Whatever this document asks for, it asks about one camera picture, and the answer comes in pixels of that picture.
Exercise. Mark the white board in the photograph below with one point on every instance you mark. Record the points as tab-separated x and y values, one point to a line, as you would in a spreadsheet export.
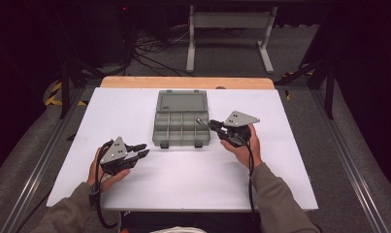
125	110

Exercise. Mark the person's white clothing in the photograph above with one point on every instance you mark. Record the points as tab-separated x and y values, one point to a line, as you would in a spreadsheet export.
180	230

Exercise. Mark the silver nail clipper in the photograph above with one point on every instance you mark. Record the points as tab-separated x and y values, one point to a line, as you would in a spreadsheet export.
201	123

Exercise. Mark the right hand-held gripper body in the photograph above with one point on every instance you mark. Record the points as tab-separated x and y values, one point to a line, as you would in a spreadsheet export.
238	121

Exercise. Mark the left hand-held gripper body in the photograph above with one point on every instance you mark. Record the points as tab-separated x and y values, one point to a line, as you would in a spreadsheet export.
116	153

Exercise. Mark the yellow black hazard tape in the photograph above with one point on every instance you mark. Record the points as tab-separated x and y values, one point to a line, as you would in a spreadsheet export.
54	97

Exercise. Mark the person's right hand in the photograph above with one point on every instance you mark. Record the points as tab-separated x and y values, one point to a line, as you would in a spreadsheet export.
246	153

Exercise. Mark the grey plastic compartment box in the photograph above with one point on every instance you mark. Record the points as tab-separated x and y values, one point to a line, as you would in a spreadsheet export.
180	129

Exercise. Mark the white metal stand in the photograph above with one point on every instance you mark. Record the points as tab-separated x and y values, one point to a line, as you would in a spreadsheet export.
230	20

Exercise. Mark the aluminium floor rail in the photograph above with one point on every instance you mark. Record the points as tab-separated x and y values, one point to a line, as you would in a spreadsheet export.
38	168
351	168

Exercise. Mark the wooden table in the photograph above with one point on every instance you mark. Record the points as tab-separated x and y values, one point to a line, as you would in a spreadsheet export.
183	82

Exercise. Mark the black metal stand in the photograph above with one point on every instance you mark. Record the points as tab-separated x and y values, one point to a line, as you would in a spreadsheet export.
329	87
65	90

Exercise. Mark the person's left hand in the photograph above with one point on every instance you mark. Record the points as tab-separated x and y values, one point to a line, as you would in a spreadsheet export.
110	181

